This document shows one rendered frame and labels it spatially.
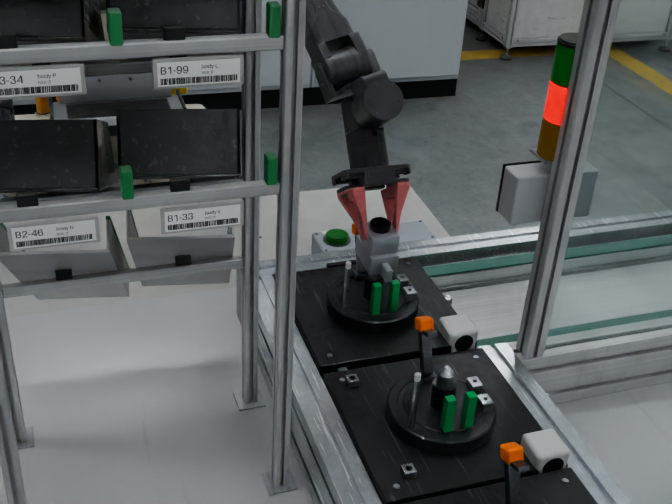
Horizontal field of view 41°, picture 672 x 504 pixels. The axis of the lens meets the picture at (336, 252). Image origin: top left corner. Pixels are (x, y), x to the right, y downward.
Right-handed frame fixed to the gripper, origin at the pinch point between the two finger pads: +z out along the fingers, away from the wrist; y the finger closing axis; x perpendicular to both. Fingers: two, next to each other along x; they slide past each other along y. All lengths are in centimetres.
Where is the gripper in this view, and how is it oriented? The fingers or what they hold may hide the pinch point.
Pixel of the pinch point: (379, 232)
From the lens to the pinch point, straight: 131.0
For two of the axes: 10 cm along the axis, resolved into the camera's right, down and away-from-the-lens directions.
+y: 9.4, -1.2, 3.2
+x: -3.1, 0.9, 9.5
